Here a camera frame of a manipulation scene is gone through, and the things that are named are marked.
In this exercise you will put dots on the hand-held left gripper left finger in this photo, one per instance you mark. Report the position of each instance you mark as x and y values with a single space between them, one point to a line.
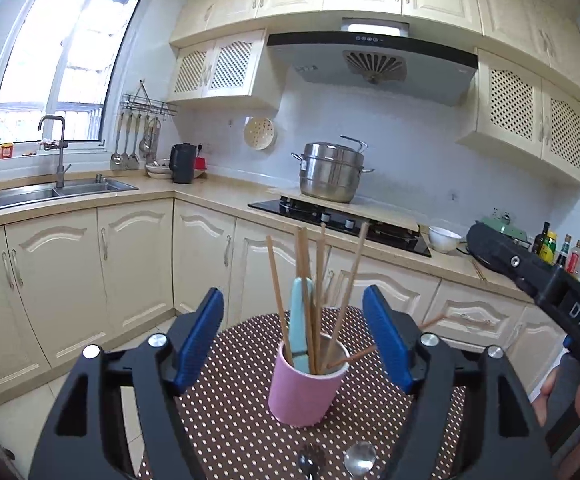
200 345

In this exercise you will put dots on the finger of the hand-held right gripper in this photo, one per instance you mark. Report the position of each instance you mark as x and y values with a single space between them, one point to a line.
500 255

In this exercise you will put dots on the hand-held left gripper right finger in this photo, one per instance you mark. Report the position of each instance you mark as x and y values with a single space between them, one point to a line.
385 340

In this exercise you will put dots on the light blue sheathed knife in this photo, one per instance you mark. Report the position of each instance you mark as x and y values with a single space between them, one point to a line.
300 320

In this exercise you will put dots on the pink cup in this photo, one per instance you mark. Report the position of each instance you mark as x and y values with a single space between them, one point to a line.
305 395

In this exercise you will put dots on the pile of wooden chopsticks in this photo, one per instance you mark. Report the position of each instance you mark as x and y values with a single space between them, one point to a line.
302 260

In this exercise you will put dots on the metal spoon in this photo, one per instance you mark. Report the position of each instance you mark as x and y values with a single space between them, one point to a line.
360 457

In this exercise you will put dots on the row of hanging metal utensils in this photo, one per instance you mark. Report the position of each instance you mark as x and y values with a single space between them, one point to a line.
116 160

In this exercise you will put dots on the person's right hand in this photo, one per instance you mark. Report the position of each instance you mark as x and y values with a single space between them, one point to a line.
545 400

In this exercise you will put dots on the green electric grill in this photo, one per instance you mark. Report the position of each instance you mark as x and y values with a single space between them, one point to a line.
512 232

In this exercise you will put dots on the dark oil bottle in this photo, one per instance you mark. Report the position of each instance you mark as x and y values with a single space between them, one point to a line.
540 245

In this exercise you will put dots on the red sauce bottle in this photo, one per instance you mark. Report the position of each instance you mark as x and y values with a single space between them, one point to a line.
574 262

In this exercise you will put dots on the white bowl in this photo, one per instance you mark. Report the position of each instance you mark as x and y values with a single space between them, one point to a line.
442 240

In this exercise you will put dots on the dark soy sauce bottle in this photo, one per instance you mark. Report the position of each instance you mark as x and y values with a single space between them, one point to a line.
562 255

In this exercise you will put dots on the brown polka dot tablecloth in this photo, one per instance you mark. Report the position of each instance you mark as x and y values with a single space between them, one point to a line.
230 435

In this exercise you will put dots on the cream lower kitchen cabinets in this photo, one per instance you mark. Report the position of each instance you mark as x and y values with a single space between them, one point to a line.
135 260

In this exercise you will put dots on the black pasta server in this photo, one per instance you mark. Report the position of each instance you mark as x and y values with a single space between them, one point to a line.
310 462

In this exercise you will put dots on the black gas stove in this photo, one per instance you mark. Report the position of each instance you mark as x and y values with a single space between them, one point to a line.
270 206

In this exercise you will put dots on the steel steamer pot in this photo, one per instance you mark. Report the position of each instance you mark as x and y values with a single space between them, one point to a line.
330 175

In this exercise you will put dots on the white shallow dish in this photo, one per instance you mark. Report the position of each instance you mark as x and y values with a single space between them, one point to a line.
157 172

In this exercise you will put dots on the black electric kettle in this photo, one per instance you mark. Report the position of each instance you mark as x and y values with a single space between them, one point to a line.
182 165

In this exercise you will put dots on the small red container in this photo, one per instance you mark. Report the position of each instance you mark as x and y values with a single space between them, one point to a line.
200 162

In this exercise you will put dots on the cream perforated round plate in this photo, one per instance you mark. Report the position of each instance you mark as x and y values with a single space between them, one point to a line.
259 133

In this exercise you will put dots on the metal faucet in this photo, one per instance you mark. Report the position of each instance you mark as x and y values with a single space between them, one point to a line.
60 160

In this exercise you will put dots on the steel kitchen sink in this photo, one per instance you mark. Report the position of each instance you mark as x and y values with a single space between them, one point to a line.
20 197

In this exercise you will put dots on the grey range hood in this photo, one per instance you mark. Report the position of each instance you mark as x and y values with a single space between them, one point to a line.
320 60

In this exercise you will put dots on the small red box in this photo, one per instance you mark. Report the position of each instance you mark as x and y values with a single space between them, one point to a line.
6 151

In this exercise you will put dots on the kitchen window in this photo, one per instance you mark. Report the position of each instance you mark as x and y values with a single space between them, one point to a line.
85 35

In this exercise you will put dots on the metal wall rack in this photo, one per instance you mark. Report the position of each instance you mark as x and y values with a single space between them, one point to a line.
145 107

